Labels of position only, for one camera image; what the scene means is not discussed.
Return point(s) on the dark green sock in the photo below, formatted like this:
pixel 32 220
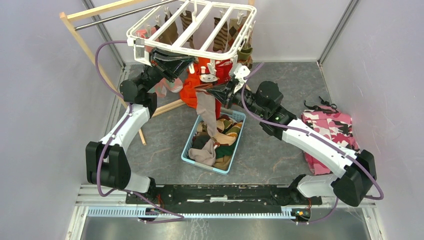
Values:
pixel 200 140

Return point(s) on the light blue plastic basket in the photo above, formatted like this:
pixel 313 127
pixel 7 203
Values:
pixel 224 154

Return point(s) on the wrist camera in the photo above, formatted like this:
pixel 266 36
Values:
pixel 240 72
pixel 139 50

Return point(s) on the white clip sock hanger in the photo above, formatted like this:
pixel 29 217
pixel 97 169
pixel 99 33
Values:
pixel 207 18

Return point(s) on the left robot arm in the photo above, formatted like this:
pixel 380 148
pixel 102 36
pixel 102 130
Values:
pixel 106 160

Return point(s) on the brown plain sock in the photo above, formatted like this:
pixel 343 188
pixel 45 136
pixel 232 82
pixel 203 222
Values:
pixel 170 35

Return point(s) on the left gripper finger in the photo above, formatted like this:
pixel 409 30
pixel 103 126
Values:
pixel 173 69
pixel 166 56

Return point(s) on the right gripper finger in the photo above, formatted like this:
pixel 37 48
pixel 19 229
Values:
pixel 209 86
pixel 220 94

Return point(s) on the wooden clothes rack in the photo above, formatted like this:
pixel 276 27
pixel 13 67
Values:
pixel 68 21

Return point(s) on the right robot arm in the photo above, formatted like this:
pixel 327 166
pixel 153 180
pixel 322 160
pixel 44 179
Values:
pixel 353 174

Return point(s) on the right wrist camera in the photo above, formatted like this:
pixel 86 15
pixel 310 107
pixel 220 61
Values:
pixel 240 72

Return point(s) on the cream ribbed sock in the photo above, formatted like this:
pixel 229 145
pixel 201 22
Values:
pixel 228 131

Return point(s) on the grey beige sock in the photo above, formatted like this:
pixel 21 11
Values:
pixel 206 109
pixel 206 155

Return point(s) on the red snowflake sock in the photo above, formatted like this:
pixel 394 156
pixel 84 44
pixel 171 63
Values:
pixel 223 71

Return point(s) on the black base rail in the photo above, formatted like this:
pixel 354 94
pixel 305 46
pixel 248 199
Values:
pixel 178 202

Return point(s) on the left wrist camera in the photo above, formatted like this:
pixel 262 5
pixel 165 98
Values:
pixel 139 50

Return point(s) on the olive green striped sock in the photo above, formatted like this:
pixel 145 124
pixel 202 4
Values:
pixel 244 57

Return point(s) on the pink patterned sock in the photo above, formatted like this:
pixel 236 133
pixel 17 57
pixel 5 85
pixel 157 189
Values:
pixel 164 85

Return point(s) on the pink camouflage garment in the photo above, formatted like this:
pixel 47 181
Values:
pixel 326 120

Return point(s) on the brown striped sock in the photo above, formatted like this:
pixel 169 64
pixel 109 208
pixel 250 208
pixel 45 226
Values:
pixel 220 41

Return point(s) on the red bear sock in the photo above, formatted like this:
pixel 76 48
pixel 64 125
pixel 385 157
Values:
pixel 208 74

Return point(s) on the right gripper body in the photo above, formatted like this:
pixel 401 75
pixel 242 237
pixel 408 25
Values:
pixel 234 98

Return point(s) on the orange cloth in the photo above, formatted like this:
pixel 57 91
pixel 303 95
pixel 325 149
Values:
pixel 188 93

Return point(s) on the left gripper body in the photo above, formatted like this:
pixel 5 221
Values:
pixel 153 62

